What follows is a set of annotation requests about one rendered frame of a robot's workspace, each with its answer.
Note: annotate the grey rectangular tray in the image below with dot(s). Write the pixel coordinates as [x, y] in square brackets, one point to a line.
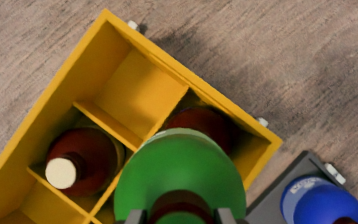
[267, 208]

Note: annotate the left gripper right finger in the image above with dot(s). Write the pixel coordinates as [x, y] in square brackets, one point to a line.
[224, 216]

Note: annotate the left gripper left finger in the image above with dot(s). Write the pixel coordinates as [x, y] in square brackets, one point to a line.
[136, 216]

